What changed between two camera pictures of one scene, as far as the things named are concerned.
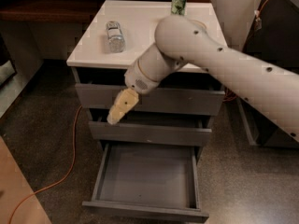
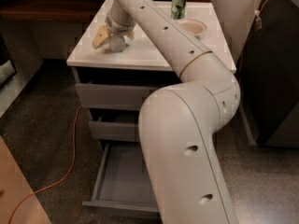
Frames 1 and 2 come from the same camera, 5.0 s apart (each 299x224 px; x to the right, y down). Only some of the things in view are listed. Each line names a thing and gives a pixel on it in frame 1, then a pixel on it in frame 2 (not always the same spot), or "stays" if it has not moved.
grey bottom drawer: (156, 181) stays
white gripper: (135, 77) -> (118, 26)
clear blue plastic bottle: (116, 37) stays
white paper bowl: (197, 26) stays
